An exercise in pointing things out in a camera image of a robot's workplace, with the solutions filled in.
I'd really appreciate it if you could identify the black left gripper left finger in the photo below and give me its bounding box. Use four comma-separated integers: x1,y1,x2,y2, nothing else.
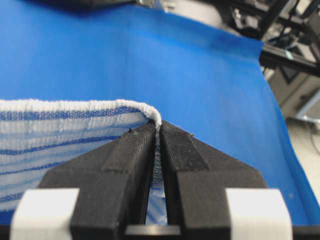
9,123,157,240

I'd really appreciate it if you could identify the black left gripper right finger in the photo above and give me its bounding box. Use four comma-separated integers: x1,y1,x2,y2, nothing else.
159,120,293,240

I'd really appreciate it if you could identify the blue white striped towel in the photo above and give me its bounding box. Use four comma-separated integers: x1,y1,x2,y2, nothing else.
0,99,162,225

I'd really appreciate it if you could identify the blue table cloth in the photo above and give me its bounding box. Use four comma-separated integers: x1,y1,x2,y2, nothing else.
0,0,320,225

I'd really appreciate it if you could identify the black metal table frame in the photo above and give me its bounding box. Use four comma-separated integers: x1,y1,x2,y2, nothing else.
226,0,320,77

